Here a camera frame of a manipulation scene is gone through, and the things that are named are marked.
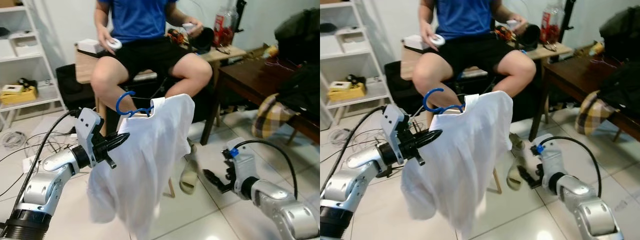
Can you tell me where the white t-shirt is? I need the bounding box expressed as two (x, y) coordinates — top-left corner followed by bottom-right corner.
(400, 91), (514, 240)
(87, 94), (196, 240)

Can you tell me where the blue plastic hanger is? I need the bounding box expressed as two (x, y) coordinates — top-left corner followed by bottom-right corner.
(115, 91), (155, 118)
(423, 88), (465, 115)

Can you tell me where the beige slipper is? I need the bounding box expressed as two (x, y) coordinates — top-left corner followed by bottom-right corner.
(506, 134), (526, 192)
(179, 145), (201, 196)

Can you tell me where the black fabric bag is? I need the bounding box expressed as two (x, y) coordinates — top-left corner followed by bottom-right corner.
(384, 61), (426, 108)
(56, 63), (98, 111)

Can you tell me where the white shelf unit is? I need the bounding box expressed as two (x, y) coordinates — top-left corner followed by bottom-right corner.
(320, 0), (393, 121)
(0, 4), (66, 131)

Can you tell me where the yellow plaid cushion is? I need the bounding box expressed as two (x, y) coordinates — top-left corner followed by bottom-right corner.
(575, 91), (618, 135)
(251, 93), (296, 139)

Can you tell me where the yellow box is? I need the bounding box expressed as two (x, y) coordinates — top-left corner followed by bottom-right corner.
(327, 82), (367, 102)
(0, 86), (39, 105)

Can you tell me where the white cardboard box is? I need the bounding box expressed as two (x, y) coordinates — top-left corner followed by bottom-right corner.
(77, 39), (108, 55)
(402, 35), (431, 51)

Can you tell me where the dark brown wooden table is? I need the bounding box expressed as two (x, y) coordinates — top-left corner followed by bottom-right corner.
(529, 52), (640, 143)
(200, 56), (320, 146)

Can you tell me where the person in blue shirt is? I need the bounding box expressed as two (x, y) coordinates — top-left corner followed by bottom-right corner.
(412, 0), (537, 118)
(91, 0), (214, 136)

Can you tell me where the white storage box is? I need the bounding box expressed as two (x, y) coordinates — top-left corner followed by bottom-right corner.
(10, 31), (41, 57)
(336, 27), (370, 53)

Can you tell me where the clear jar with red label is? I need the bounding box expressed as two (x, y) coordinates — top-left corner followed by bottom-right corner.
(214, 5), (238, 48)
(540, 4), (565, 45)

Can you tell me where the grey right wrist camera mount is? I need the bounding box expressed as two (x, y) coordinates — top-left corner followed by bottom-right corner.
(223, 138), (259, 194)
(532, 133), (566, 193)

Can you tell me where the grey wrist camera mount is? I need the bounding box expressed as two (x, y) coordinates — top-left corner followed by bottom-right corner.
(381, 104), (409, 166)
(532, 133), (566, 193)
(76, 107), (105, 167)
(223, 138), (259, 194)

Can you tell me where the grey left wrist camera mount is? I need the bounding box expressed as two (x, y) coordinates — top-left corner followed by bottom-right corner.
(381, 104), (409, 166)
(76, 107), (105, 167)

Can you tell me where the white cable coil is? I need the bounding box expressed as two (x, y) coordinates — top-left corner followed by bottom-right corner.
(0, 131), (26, 151)
(327, 129), (353, 147)

